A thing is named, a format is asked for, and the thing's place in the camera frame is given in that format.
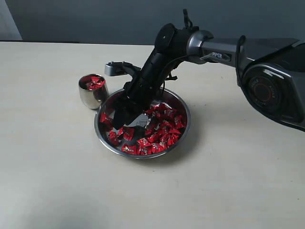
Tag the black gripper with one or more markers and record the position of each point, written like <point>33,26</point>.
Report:
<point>139,92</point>

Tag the round stainless steel plate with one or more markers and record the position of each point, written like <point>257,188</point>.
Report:
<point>158,136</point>

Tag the red candy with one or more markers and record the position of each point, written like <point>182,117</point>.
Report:
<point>132,150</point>
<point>113,138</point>
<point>180,121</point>
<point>127,133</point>
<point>105,119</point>
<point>94,83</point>

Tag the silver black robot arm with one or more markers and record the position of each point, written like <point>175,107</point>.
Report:
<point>270,72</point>

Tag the stainless steel cup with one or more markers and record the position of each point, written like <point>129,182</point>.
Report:
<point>92,99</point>

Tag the red wrapped candy bottom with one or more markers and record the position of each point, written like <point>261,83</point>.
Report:
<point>132,150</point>

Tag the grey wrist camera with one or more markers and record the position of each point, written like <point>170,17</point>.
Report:
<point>116,68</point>

